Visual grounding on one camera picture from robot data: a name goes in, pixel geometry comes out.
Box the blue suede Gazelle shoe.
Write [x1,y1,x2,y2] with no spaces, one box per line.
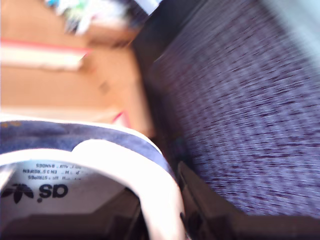
[0,119,191,240]

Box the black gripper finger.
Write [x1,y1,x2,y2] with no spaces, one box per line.
[177,162,241,240]
[92,189,147,240]

